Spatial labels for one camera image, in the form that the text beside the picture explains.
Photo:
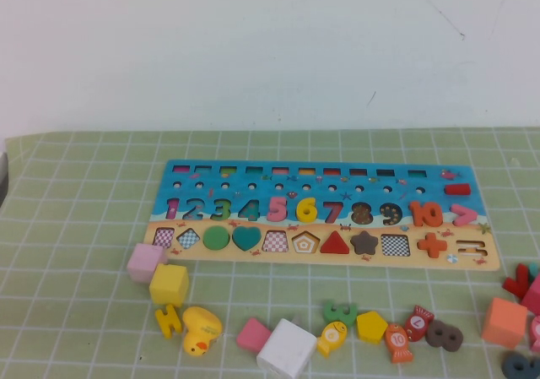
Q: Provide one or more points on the yellow number six piece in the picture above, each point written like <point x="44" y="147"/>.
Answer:
<point x="301" y="214"/>

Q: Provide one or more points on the wooden number shape puzzle board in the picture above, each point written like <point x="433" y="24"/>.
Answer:
<point x="253" y="191"/>

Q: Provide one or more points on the pink number five piece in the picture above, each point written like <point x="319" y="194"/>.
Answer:
<point x="273" y="201"/>

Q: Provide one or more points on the teal heart piece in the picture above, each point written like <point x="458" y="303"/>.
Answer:
<point x="246" y="237"/>

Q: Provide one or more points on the green circle piece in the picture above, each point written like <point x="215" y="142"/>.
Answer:
<point x="216" y="239"/>

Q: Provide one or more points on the red triangle piece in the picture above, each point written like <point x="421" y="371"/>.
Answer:
<point x="335" y="246"/>

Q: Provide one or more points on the brown star piece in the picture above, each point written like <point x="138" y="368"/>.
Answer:
<point x="365" y="242"/>

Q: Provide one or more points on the orange number ten piece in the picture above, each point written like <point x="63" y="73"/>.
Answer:
<point x="415" y="214"/>

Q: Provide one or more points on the green number three piece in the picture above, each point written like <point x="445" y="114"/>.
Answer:
<point x="343" y="316"/>

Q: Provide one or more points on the orange plus sign piece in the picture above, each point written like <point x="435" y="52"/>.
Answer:
<point x="432" y="245"/>

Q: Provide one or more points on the yellow letter H piece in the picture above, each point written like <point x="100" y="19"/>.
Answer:
<point x="169" y="321"/>

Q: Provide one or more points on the red minus bar piece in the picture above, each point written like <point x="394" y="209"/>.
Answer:
<point x="457" y="189"/>

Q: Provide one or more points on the pink greater-than sign piece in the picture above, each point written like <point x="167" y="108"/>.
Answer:
<point x="470" y="214"/>

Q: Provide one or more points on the brown number eight piece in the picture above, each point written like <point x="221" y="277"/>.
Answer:
<point x="430" y="337"/>

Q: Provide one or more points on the red letter V piece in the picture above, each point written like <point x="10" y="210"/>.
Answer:
<point x="521" y="284"/>

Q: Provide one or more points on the teal wooden piece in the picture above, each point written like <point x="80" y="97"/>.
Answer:
<point x="535" y="269"/>

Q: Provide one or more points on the pink patterned wooden piece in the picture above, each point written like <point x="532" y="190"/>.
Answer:
<point x="536" y="332"/>

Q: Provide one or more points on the dark grey number piece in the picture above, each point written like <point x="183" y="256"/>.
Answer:
<point x="512" y="368"/>

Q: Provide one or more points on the yellow wooden cube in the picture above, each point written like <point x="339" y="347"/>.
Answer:
<point x="169" y="284"/>

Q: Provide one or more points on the light pink wooden cube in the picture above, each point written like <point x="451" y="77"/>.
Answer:
<point x="143" y="261"/>

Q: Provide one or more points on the pink rhombus block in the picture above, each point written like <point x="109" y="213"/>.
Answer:
<point x="252" y="334"/>

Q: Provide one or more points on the yellow toy duck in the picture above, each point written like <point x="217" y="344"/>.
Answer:
<point x="200" y="328"/>

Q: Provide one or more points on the yellow wooden fish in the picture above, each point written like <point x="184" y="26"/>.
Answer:
<point x="331" y="337"/>

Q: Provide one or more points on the white wooden cube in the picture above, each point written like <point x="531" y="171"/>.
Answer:
<point x="287" y="347"/>

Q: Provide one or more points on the yellow pentagon block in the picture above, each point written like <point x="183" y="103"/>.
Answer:
<point x="371" y="327"/>

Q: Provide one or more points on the green checked tablecloth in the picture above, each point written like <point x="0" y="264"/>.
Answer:
<point x="84" y="227"/>

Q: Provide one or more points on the orange wooden fish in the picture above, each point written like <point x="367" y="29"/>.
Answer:
<point x="397" y="341"/>

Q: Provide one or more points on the red wooden fish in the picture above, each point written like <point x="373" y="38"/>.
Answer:
<point x="417" y="323"/>

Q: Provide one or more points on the orange wooden cube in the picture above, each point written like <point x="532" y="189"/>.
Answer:
<point x="502" y="324"/>

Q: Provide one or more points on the magenta wooden block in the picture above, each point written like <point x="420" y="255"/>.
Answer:
<point x="533" y="299"/>

